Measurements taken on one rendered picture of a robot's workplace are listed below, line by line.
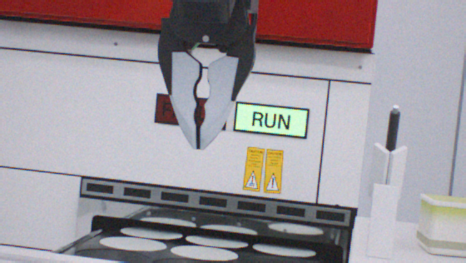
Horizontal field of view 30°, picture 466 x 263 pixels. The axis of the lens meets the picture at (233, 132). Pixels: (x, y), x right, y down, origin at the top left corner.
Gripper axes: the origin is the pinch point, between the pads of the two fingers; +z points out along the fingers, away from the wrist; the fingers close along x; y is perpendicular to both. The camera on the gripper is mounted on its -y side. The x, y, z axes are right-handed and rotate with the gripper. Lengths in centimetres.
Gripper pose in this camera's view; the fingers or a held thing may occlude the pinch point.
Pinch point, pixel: (198, 136)
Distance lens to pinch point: 81.9
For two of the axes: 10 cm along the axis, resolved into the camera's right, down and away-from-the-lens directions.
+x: -9.8, -1.0, 1.5
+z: -0.9, 9.9, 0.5
